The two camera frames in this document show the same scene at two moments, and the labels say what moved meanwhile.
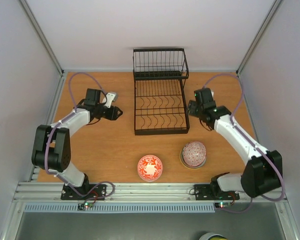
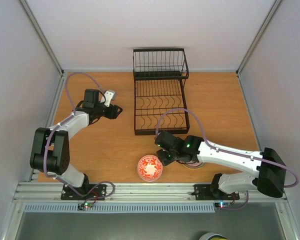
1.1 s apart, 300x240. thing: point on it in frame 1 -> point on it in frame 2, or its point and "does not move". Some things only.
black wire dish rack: [160, 103] does not move
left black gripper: [113, 116] does not move
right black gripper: [193, 110] -> [165, 157]
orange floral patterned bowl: [149, 168] does not move
